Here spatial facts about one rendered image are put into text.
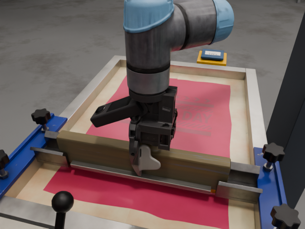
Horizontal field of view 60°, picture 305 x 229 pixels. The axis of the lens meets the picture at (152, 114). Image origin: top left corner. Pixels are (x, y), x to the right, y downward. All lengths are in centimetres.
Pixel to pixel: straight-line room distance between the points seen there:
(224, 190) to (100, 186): 28
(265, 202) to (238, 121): 33
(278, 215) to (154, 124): 25
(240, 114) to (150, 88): 50
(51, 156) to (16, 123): 203
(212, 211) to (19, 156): 46
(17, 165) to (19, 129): 191
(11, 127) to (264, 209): 234
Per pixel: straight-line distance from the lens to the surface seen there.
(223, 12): 48
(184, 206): 60
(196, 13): 45
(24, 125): 262
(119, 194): 62
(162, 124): 49
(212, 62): 123
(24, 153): 71
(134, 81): 44
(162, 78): 44
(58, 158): 66
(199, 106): 90
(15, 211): 61
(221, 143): 76
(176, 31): 42
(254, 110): 86
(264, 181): 63
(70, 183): 66
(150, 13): 39
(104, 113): 51
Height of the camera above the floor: 144
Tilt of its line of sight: 35 degrees down
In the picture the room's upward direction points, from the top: straight up
